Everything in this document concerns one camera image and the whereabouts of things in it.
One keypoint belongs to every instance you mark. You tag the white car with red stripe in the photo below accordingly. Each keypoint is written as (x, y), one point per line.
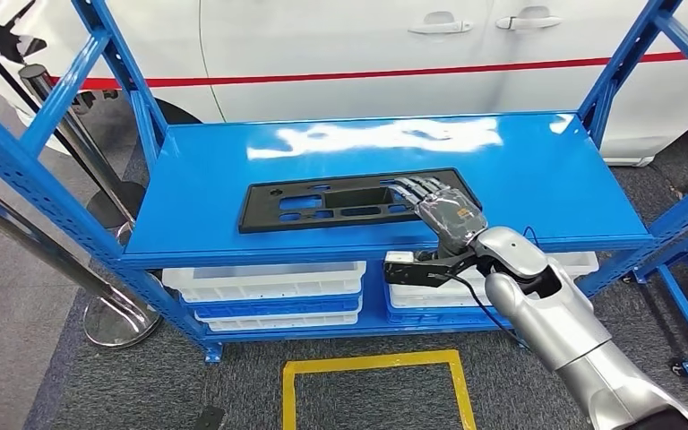
(350, 47)

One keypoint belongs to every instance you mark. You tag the chrome stanchion post, black base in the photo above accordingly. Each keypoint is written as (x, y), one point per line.
(77, 139)

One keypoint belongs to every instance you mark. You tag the large white plastic bin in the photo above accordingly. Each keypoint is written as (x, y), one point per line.
(261, 291)
(575, 264)

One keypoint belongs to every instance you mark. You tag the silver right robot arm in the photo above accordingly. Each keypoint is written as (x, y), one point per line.
(557, 320)

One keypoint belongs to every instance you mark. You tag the blue wheeled metal cart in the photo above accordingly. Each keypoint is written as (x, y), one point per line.
(682, 308)

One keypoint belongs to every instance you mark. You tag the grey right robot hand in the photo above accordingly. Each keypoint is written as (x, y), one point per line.
(454, 216)

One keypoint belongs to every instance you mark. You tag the chrome round stanchion base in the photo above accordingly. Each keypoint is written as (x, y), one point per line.
(125, 234)

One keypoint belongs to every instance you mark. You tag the blue metal shelf rack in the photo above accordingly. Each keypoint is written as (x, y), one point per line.
(528, 178)

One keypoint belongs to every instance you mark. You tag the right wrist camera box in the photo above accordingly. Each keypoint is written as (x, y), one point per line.
(400, 258)

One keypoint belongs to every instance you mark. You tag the black plastic plate bracket part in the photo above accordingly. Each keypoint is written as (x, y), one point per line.
(261, 213)

